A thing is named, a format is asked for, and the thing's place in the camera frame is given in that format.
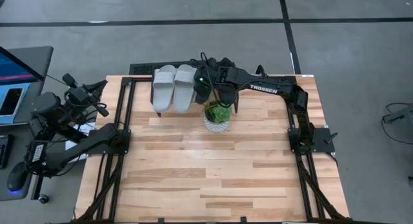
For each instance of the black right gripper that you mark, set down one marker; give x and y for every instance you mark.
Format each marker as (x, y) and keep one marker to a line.
(208, 82)

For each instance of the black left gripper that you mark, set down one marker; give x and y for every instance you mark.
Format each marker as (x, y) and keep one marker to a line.
(80, 99)

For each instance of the grey slide sandal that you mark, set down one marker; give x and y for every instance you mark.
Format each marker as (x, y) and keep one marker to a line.
(164, 88)
(184, 88)

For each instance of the wooden shelf with black legs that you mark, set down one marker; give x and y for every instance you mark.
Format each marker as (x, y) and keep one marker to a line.
(158, 114)

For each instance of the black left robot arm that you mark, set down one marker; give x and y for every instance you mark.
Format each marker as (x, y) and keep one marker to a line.
(80, 143)

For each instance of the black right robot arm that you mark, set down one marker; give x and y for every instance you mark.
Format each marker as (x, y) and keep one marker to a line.
(267, 86)

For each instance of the white paper sheet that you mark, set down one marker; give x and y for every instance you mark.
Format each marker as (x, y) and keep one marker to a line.
(86, 128)

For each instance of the green plant in patterned pot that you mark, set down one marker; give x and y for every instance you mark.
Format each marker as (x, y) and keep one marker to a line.
(217, 116)

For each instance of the black perforated floor mat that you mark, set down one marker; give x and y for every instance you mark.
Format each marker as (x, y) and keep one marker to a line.
(142, 68)

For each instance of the computer monitor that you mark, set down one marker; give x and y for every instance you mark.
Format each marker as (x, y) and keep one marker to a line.
(16, 69)

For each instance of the black smartphone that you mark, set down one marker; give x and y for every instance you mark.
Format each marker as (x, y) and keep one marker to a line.
(11, 101)

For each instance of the grey desk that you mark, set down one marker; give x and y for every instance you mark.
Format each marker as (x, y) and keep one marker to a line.
(20, 137)

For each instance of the black keyboard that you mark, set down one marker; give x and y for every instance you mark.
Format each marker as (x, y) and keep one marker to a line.
(4, 151)

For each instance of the black caster wheel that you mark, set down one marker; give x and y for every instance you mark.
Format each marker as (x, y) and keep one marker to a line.
(43, 199)

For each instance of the black computer mouse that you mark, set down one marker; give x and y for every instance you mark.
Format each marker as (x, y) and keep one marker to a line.
(14, 182)

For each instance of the grey power box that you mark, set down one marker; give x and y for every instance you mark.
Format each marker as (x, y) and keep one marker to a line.
(400, 116)

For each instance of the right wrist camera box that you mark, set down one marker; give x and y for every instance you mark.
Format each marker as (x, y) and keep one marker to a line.
(212, 63)

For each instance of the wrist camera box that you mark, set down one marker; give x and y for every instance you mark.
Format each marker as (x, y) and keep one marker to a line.
(212, 63)
(69, 79)

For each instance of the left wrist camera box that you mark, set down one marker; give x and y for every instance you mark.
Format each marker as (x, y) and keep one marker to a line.
(69, 79)

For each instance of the black metal table frame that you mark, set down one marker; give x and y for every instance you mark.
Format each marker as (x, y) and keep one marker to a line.
(138, 78)

